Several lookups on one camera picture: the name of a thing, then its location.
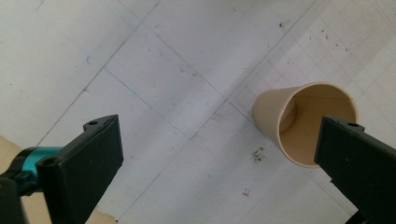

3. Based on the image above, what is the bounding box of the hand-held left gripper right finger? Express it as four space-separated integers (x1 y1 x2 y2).
314 116 396 224

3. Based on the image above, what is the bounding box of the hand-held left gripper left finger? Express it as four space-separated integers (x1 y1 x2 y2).
35 114 124 224

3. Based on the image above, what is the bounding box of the tan paper cup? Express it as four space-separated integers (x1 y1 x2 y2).
251 81 359 169

